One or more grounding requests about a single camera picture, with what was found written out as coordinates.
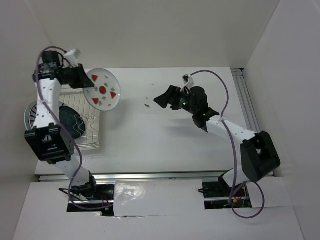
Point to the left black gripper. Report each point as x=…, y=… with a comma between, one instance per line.
x=83, y=80

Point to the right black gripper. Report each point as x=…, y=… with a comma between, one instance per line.
x=166, y=98

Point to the dark blue glazed plate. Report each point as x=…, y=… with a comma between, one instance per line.
x=72, y=121

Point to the blue striped plate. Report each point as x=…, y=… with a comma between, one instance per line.
x=33, y=114

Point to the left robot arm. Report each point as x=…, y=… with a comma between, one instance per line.
x=48, y=138

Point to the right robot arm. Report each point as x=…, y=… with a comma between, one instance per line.
x=255, y=151

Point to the white glossy cover sheet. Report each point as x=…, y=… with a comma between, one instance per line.
x=158, y=198

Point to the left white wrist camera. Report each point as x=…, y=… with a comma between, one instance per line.
x=72, y=57

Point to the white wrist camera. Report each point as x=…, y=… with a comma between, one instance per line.
x=188, y=82
x=72, y=57

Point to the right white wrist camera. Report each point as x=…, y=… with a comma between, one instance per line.
x=188, y=82

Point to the white wire dish rack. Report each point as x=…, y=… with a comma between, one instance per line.
x=75, y=99

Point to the aluminium rail frame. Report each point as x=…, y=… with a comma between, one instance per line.
x=169, y=142

